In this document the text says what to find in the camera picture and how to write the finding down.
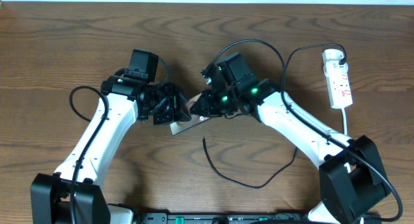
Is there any black charger cable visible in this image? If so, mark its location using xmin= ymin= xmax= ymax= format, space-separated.
xmin=202 ymin=43 xmax=347 ymax=189

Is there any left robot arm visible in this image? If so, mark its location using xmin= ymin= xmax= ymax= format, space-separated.
xmin=30 ymin=49 xmax=191 ymax=223

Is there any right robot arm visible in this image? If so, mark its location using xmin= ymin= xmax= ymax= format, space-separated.
xmin=190 ymin=53 xmax=391 ymax=223

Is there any white USB charger plug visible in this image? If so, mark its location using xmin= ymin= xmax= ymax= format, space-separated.
xmin=322 ymin=49 xmax=346 ymax=65

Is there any white power strip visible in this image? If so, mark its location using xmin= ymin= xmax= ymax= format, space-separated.
xmin=323 ymin=60 xmax=353 ymax=109

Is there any right camera black cable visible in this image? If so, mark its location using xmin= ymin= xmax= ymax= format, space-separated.
xmin=203 ymin=38 xmax=404 ymax=222

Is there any camera black cable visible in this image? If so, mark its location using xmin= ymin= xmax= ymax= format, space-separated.
xmin=203 ymin=38 xmax=404 ymax=222
xmin=69 ymin=57 xmax=171 ymax=224

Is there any left camera black cable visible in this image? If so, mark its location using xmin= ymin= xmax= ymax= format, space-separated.
xmin=69 ymin=57 xmax=171 ymax=224

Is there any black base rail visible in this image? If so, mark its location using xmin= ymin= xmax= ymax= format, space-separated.
xmin=136 ymin=212 xmax=308 ymax=224

